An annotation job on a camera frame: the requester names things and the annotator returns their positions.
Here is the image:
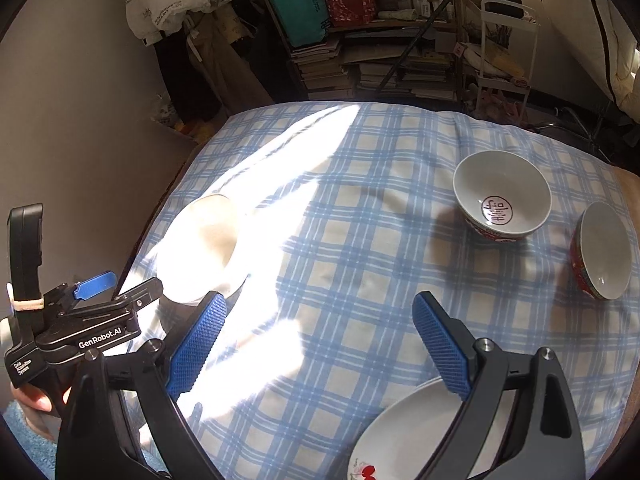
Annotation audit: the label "large cherry plate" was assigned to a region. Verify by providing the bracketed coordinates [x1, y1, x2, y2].
[347, 375, 507, 480]

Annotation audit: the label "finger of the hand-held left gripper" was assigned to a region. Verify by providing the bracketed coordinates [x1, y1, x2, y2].
[50, 270, 117, 307]
[116, 279, 165, 311]

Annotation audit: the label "flat stack of books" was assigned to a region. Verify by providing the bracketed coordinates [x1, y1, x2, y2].
[357, 56, 459, 102]

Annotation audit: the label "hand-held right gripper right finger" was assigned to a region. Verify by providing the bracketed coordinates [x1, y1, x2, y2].
[412, 290, 586, 480]

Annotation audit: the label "teal bag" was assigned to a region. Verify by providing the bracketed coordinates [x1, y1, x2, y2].
[264, 0, 332, 49]

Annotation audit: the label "person's left hand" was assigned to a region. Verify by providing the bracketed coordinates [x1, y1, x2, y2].
[10, 384, 71, 414]

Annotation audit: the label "white trolley cart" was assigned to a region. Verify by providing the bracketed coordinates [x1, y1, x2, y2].
[462, 0, 542, 127]

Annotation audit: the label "crumpled plastic bag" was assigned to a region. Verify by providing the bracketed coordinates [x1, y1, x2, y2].
[151, 91, 182, 134]

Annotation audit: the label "wooden shelf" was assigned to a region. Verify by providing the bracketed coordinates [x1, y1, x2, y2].
[259, 0, 467, 104]

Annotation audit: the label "dark long pole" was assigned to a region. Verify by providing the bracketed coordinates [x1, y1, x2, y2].
[379, 0, 482, 97]

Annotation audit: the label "red patterned bowl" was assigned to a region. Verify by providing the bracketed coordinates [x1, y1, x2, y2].
[569, 201, 634, 301]
[453, 150, 552, 244]

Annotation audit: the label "white bowl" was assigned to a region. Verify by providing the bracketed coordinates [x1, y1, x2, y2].
[156, 193, 249, 307]

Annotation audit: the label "black hanging pants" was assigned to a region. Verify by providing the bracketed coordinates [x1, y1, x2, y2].
[152, 35, 227, 127]

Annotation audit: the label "beige hanging trousers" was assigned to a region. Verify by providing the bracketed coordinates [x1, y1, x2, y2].
[187, 7, 274, 117]

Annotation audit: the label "white hanging duvet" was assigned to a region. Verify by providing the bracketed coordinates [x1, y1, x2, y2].
[574, 0, 640, 122]

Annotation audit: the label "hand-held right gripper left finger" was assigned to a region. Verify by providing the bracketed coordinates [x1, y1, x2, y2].
[55, 292, 227, 480]

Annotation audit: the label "blue plaid tablecloth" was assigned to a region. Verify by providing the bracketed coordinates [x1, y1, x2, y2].
[117, 101, 633, 480]

